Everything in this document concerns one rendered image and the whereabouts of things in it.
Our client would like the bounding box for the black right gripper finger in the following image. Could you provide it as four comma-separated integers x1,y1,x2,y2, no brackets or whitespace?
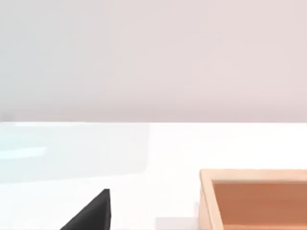
59,188,112,230

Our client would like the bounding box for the shallow salmon-coloured box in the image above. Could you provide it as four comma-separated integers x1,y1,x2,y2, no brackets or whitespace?
199,168,307,230

